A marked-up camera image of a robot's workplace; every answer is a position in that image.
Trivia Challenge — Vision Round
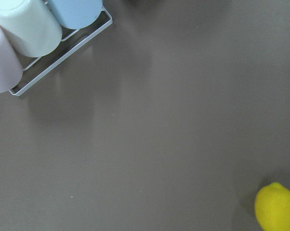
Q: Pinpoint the white wire cup rack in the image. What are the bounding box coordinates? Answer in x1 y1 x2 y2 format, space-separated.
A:
9 6 113 96

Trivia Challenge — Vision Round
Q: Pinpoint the white cup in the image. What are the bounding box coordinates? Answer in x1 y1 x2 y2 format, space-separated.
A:
0 0 62 57

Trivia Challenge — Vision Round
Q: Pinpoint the blue cup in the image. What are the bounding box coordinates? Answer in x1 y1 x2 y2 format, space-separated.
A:
48 0 103 29

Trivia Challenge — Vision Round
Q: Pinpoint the yellow lemon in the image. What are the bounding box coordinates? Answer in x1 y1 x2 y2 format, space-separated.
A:
254 182 290 231

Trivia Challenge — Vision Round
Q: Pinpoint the pink cup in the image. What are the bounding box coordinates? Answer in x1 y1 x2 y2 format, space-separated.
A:
0 28 23 93

